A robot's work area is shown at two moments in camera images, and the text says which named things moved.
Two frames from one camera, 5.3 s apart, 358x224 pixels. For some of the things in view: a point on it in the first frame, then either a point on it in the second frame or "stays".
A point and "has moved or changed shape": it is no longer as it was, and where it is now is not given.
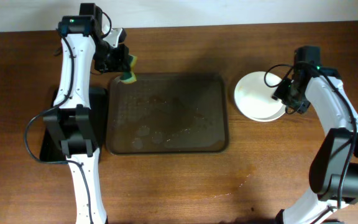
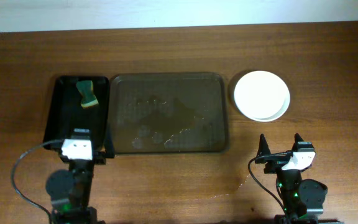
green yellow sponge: x=130 y=76 has moved or changed shape
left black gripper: x=120 y=59 -> x=101 y=156
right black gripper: x=291 y=99 -> x=275 y=158
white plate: x=253 y=96 stays
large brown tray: x=167 y=114 stays
